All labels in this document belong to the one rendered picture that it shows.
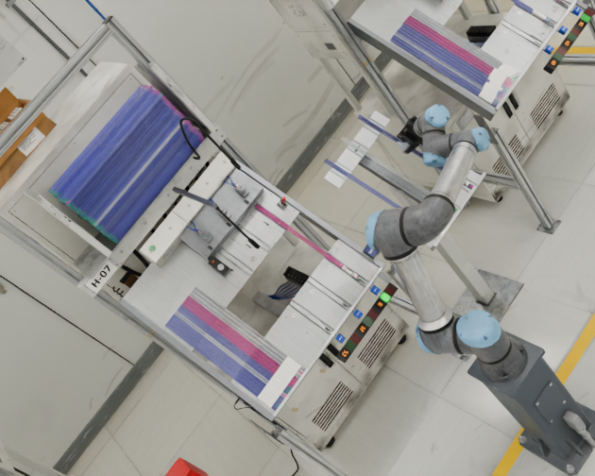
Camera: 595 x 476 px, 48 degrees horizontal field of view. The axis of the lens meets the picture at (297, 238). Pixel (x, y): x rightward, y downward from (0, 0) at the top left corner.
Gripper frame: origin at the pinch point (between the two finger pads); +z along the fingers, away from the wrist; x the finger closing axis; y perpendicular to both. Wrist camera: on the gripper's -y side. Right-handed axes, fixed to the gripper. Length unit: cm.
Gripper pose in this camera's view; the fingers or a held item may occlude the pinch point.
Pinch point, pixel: (409, 147)
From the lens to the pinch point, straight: 256.8
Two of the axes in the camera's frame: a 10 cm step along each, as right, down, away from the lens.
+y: -7.9, -6.1, -0.5
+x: -5.9, 7.8, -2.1
